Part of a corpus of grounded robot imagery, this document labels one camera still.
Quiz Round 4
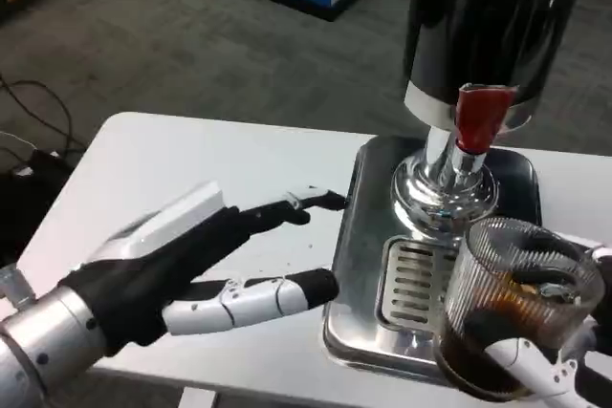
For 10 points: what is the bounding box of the clear ribbed glass cup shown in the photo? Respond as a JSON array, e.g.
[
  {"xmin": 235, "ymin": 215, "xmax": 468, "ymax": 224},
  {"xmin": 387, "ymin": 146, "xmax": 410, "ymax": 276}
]
[{"xmin": 437, "ymin": 216, "xmax": 602, "ymax": 402}]

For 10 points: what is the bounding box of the black bag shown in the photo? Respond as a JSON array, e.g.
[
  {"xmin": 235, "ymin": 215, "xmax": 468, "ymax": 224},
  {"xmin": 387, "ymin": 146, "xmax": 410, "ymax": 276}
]
[{"xmin": 0, "ymin": 149, "xmax": 74, "ymax": 268}]

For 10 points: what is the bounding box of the black floor cable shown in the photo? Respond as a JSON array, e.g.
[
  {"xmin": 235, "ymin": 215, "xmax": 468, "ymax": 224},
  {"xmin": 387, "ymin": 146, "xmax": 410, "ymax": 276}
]
[{"xmin": 0, "ymin": 72, "xmax": 88, "ymax": 157}]

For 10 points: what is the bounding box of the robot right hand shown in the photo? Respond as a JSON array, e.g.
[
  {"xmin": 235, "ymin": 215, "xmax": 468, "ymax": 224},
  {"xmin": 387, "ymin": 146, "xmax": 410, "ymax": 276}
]
[{"xmin": 466, "ymin": 233, "xmax": 612, "ymax": 408}]

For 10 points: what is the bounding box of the slotted steel drip grid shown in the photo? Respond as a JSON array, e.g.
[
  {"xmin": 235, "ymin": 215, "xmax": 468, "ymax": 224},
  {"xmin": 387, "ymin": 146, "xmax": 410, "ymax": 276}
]
[{"xmin": 377, "ymin": 235, "xmax": 464, "ymax": 333}]

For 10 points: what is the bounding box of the black and chrome drink dispenser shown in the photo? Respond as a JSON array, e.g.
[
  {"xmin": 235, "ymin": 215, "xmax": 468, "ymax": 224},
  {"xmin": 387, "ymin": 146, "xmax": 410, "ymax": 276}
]
[{"xmin": 390, "ymin": 0, "xmax": 578, "ymax": 242}]

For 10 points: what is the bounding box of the steel drip tray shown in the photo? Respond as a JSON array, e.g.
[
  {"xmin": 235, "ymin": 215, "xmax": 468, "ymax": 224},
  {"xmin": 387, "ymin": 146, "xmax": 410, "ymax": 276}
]
[{"xmin": 322, "ymin": 134, "xmax": 544, "ymax": 386}]

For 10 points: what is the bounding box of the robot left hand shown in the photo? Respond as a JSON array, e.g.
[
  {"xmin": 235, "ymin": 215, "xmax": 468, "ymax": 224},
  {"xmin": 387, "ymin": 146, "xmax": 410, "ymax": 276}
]
[{"xmin": 59, "ymin": 181, "xmax": 349, "ymax": 356}]

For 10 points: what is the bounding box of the red dispenser tap handle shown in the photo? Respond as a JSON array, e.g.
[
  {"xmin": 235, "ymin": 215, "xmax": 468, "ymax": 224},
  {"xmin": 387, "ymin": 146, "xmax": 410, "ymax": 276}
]
[{"xmin": 454, "ymin": 83, "xmax": 520, "ymax": 154}]

